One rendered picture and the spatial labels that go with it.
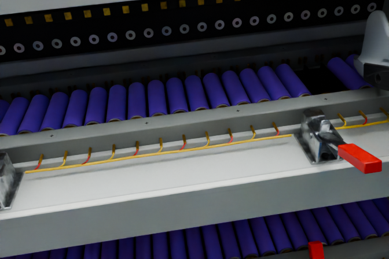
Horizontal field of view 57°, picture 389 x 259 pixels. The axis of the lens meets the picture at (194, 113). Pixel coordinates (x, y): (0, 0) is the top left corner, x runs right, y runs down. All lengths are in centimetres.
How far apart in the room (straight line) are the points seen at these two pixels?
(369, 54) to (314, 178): 13
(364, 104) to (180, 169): 18
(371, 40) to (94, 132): 26
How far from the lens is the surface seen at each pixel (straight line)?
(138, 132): 31
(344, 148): 27
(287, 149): 32
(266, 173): 30
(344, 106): 35
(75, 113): 36
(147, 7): 41
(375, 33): 35
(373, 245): 47
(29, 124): 37
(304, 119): 32
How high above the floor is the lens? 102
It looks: 15 degrees down
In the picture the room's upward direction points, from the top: 6 degrees counter-clockwise
